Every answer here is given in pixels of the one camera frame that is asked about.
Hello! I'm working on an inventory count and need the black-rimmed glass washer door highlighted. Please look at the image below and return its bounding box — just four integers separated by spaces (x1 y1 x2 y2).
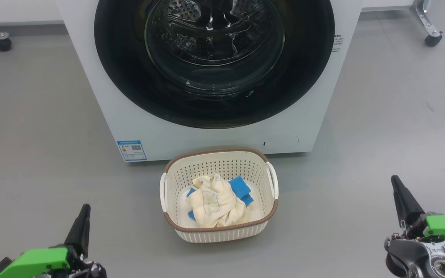
94 0 336 130

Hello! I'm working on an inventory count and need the blue energy label sticker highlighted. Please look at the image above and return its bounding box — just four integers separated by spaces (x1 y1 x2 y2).
117 140 147 162

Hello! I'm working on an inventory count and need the white front-load washing machine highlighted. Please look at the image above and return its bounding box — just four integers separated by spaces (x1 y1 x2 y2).
54 0 364 163

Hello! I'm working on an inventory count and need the cream perforated laundry basket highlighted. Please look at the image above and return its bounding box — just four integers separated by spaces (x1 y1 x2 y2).
160 147 279 244

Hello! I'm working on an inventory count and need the cream garment with bear print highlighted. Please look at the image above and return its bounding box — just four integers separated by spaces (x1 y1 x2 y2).
186 173 247 228

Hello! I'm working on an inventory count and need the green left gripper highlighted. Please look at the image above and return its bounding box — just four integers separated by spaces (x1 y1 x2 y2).
0 204 91 278

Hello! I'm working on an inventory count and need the round drain filter cover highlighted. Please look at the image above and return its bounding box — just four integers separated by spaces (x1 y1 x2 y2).
261 133 299 152

